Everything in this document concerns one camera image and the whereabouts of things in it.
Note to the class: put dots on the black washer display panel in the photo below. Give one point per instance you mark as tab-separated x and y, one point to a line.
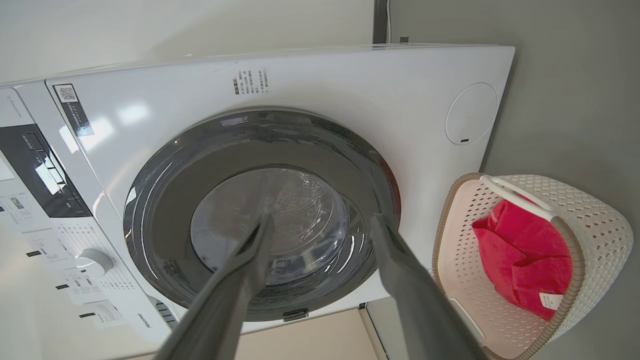
30	170

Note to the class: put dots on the round white filter cover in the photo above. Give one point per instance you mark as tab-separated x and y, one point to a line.
471	114

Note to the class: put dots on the red garment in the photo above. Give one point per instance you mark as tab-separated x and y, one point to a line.
525	255

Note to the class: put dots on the white perforated laundry basket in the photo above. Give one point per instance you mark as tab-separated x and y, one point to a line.
595	215

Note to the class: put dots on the small black text sticker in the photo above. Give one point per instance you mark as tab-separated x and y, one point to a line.
250	82

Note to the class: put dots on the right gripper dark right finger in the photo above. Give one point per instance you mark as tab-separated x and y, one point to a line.
415	310

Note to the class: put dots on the round black washer door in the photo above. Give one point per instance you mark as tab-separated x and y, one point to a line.
165	200

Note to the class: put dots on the white washer control knob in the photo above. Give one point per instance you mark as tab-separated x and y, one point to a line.
95	262

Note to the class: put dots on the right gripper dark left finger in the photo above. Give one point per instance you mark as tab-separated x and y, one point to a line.
235	290

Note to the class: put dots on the white front-load washing machine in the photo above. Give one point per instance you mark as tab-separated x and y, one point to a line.
325	85

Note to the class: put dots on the white garment tag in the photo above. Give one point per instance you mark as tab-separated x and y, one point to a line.
551	301

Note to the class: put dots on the black QR code sticker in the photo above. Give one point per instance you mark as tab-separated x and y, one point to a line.
75	112

